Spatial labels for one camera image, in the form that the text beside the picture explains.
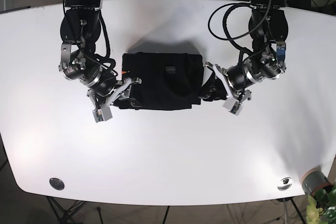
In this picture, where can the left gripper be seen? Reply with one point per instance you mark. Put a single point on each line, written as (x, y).
(266, 64)

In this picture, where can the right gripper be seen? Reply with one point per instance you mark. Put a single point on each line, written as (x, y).
(75, 66)

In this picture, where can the grey plant pot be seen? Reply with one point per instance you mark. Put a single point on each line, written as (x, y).
(313, 180)

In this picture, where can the silver table grommet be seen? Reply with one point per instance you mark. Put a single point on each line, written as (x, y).
(56, 183)
(284, 184)

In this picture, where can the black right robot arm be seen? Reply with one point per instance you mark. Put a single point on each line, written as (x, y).
(85, 56)

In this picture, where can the green potted plant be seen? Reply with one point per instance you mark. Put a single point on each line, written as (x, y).
(321, 206)

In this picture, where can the right silver table grommet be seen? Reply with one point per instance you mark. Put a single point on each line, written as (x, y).
(284, 184)

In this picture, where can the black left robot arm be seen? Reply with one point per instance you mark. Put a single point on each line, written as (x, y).
(268, 29)

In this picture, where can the left silver table grommet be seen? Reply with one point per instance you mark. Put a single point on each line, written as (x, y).
(56, 183)

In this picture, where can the black T-shirt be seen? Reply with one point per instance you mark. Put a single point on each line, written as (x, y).
(169, 81)

